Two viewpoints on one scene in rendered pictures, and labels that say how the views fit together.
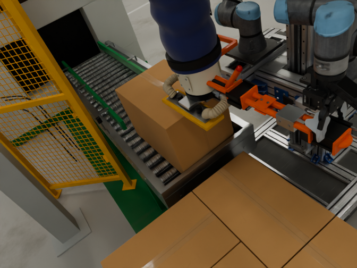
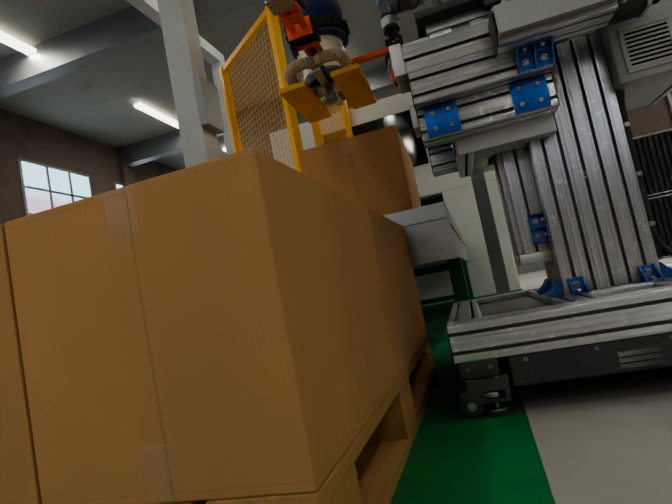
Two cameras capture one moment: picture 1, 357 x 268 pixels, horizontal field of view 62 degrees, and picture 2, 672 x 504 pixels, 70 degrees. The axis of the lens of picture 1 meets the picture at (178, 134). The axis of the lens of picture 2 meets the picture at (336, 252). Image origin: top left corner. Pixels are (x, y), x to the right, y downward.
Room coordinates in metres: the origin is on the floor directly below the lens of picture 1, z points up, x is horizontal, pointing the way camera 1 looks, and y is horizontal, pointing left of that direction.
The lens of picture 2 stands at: (-0.35, -1.13, 0.36)
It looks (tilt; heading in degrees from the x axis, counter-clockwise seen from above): 5 degrees up; 36
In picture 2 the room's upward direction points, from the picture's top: 11 degrees counter-clockwise
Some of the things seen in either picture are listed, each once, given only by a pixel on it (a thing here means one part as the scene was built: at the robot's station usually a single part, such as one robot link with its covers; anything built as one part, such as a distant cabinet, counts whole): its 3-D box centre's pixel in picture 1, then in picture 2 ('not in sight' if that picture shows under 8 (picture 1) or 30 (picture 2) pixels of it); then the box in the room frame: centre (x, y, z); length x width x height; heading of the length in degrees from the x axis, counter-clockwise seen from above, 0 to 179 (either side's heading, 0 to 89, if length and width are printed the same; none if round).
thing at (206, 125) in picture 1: (189, 105); (306, 100); (1.05, -0.09, 1.09); 0.34 x 0.10 x 0.05; 22
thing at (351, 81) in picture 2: not in sight; (354, 84); (1.12, -0.27, 1.09); 0.34 x 0.10 x 0.05; 22
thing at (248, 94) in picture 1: (241, 93); (302, 34); (0.85, -0.27, 1.20); 0.10 x 0.08 x 0.06; 112
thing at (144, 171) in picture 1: (96, 117); not in sight; (2.15, 0.60, 0.50); 2.31 x 0.05 x 0.19; 20
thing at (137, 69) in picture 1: (132, 61); not in sight; (2.69, 0.17, 0.60); 1.60 x 0.11 x 0.09; 20
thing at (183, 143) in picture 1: (174, 114); (370, 198); (1.48, -0.02, 0.75); 0.60 x 0.40 x 0.40; 22
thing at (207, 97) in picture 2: not in sight; (209, 105); (1.55, 1.00, 1.62); 0.20 x 0.05 x 0.30; 20
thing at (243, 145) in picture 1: (212, 170); (360, 257); (1.17, -0.11, 0.47); 0.70 x 0.03 x 0.15; 110
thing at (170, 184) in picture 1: (209, 159); (355, 230); (1.17, -0.11, 0.58); 0.70 x 0.03 x 0.06; 110
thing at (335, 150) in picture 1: (329, 135); not in sight; (0.53, -0.40, 1.20); 0.08 x 0.07 x 0.05; 22
